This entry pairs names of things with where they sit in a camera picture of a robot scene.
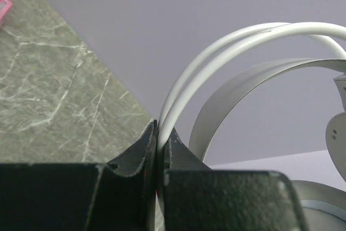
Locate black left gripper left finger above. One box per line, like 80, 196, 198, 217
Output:
1, 121, 157, 230

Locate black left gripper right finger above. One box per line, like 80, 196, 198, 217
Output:
162, 131, 307, 230

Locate white headphones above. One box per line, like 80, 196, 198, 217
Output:
157, 22, 345, 230

